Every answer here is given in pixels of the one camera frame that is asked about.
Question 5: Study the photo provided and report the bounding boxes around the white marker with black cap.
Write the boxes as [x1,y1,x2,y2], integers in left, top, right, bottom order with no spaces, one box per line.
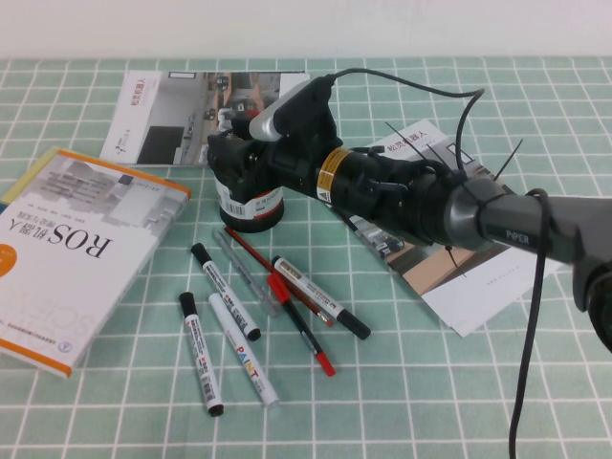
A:
[177,291,225,418]
[189,242,263,342]

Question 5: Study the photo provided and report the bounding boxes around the black pen with red cap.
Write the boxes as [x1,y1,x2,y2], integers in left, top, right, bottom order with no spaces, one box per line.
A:
[266,273,338,378]

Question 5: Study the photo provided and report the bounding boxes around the black camera cable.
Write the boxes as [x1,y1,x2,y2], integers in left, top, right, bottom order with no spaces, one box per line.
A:
[324,66,551,459]

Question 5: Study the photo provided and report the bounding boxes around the black mesh pen holder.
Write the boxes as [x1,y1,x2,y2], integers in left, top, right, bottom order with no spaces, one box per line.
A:
[213,176,286,235]

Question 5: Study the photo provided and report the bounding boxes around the green checkered tablecloth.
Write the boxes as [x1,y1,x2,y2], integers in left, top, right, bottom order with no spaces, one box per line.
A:
[0,56,612,459]

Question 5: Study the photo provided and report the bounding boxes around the yellow blue book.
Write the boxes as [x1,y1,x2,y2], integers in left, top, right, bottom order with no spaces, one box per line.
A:
[0,145,61,214]

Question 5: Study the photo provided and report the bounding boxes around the black zip tie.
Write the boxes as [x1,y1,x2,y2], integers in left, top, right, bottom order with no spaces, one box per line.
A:
[447,244,469,279]
[385,121,434,167]
[494,137,526,183]

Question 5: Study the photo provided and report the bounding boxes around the red pencil with eraser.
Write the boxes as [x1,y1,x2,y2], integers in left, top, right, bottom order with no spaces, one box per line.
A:
[224,225,335,328]

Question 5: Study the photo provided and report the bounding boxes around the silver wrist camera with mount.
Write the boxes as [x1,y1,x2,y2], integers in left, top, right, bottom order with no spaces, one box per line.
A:
[248,75,343,144]

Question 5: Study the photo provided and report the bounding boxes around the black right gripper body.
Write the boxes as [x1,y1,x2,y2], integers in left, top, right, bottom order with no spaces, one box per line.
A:
[248,136,355,207]

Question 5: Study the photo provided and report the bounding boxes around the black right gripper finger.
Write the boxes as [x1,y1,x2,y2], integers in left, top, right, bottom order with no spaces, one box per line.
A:
[217,160,269,203]
[206,128,252,166]

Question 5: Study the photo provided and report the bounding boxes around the robot photo brochure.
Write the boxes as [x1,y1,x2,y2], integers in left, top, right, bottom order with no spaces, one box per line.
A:
[423,295,479,339]
[98,70,311,168]
[329,118,585,336]

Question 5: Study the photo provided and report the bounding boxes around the white paint marker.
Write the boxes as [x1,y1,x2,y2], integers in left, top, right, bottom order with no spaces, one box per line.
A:
[207,292,280,408]

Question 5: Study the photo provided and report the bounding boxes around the white orange ROS book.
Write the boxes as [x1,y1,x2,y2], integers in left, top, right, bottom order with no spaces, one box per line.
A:
[0,147,192,379]

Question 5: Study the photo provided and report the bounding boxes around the white marker with gold label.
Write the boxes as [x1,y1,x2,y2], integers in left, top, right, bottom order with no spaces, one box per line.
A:
[271,254,373,341]

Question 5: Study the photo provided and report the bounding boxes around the grey pen with clear cap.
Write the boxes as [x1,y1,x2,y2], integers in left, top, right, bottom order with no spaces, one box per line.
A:
[211,230,281,319]

